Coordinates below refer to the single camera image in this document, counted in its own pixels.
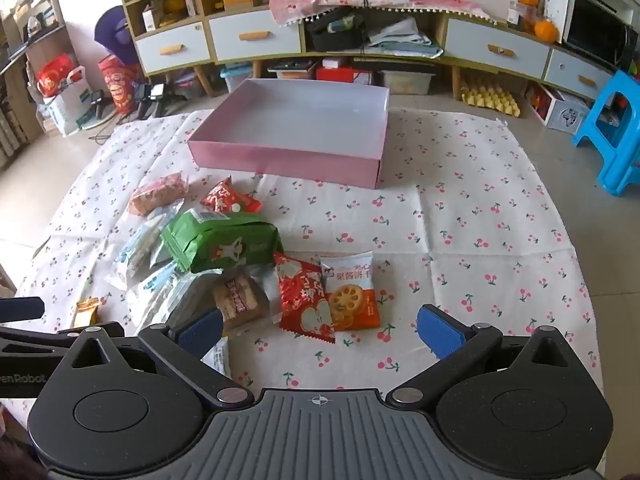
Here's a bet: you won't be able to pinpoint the blue plastic stool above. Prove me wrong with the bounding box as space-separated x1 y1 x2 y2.
572 70 640 197

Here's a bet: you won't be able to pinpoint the red gift bag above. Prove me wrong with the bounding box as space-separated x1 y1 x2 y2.
36 54 76 98

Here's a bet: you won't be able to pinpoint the wooden cabinet white drawers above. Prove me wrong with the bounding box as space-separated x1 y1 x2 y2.
114 0 621 108

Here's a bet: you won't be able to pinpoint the large red snack packet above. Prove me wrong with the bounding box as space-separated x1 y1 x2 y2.
274 252 337 345

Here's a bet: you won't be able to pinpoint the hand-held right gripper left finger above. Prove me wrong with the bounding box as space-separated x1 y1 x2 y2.
59 308 256 408

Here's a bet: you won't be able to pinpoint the pink cardboard box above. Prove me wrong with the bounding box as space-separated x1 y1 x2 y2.
186 78 391 190

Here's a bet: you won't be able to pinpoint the pink floral cloth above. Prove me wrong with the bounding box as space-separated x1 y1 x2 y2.
269 0 501 26

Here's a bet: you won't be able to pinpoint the white black microwave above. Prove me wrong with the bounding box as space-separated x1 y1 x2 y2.
562 0 638 73

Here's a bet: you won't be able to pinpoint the white printed cardboard box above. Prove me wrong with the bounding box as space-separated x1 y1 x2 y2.
542 92 591 133

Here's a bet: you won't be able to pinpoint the purple fabric hat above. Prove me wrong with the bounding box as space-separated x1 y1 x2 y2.
95 5 138 68

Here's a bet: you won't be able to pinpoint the white shopping bag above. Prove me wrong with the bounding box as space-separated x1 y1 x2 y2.
42 65 96 136

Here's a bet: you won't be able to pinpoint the clear bin orange handle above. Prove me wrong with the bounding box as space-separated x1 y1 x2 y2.
267 59 318 81

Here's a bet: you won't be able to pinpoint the red cardboard box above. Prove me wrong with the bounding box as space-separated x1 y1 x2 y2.
316 66 373 86

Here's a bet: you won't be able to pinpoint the red printed drum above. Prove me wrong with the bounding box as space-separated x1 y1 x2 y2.
97 54 138 118

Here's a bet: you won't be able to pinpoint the stack of yellow egg trays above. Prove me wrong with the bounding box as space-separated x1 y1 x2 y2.
460 80 523 118

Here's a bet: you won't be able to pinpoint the green snack bag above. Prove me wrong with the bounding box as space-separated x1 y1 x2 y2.
161 210 285 275

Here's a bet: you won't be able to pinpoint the brown biscuit packet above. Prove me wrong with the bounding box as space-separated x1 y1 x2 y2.
212 269 273 332

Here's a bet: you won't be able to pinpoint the black bag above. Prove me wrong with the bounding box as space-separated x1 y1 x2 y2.
305 7 366 53

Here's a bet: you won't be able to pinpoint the black handheld device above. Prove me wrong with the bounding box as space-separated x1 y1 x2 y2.
134 82 173 118
87 89 118 123

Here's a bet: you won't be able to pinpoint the white orange biscuit packet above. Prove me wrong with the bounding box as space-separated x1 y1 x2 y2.
320 251 381 332

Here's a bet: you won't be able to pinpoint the small red snack packet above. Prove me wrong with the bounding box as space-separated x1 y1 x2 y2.
200 176 263 215

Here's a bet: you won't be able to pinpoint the yellow snack packet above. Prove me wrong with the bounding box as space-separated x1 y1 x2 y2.
75 297 103 328

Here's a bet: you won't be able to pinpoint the pink brown cake packet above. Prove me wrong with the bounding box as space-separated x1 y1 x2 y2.
129 172 190 217

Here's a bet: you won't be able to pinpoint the clear storage bin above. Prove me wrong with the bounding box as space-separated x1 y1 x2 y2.
377 69 436 96

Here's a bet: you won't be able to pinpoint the cherry print cloth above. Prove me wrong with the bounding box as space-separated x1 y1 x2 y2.
10 107 608 396

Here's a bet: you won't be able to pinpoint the pile of folded clothes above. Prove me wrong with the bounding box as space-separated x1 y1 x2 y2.
367 17 446 58

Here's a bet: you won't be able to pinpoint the clear bin blue lid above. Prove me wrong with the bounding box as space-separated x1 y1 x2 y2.
220 62 253 93

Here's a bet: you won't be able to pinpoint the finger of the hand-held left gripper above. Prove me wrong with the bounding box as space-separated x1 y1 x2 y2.
0 326 76 363
0 297 46 322

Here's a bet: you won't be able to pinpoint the white black snack packet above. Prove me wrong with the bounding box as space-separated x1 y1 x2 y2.
200 336 233 380

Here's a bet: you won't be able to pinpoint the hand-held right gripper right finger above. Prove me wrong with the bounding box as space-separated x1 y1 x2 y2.
385 304 601 406

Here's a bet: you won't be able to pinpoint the white bread packet blue label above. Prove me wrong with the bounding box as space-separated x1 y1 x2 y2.
116 205 173 288
125 260 186 333

